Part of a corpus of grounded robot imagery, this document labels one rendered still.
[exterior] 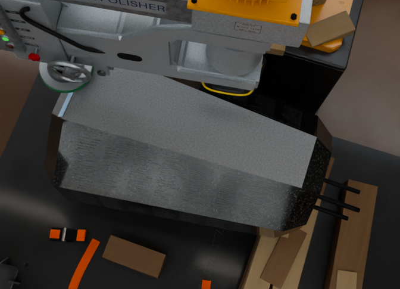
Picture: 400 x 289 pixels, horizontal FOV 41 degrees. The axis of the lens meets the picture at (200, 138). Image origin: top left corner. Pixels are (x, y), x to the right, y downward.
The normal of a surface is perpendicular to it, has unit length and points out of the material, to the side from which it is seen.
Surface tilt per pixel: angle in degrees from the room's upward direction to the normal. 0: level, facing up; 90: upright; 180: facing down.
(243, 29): 90
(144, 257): 0
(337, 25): 11
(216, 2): 0
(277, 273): 0
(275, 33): 90
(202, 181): 45
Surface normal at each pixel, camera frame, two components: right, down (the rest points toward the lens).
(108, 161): -0.18, 0.44
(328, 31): -0.15, -0.23
